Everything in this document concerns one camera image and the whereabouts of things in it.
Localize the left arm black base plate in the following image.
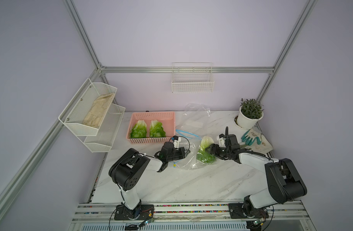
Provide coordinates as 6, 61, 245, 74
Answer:
114, 204, 154, 220

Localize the aluminium front rail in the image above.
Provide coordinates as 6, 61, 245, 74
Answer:
72, 201, 310, 223

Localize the potted green plant white pot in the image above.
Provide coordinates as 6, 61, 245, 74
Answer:
235, 98, 264, 129

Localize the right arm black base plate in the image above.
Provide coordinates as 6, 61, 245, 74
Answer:
228, 202, 269, 219

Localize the pink plastic basket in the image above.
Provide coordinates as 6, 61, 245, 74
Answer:
126, 112, 176, 144

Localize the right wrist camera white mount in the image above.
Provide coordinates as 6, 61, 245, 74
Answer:
217, 134, 226, 147

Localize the beige cloth in shelf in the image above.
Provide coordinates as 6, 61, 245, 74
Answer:
82, 93, 115, 129

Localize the bagged chinese cabbage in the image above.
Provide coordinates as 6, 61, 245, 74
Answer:
150, 120, 166, 138

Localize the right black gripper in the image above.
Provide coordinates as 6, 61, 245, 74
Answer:
205, 143, 231, 159

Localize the white wire wall basket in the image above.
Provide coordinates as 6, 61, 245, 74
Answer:
171, 62, 215, 93

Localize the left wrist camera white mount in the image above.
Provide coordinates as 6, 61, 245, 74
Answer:
171, 136, 181, 149

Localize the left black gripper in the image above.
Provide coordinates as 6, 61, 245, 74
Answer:
167, 147, 190, 163

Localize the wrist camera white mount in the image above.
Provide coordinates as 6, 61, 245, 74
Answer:
171, 136, 181, 149
217, 134, 226, 147

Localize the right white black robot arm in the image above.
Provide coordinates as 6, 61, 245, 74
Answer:
203, 127, 307, 218

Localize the white two-tier mesh shelf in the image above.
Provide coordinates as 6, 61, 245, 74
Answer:
58, 79, 126, 153

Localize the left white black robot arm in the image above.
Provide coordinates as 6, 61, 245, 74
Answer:
108, 141, 191, 213

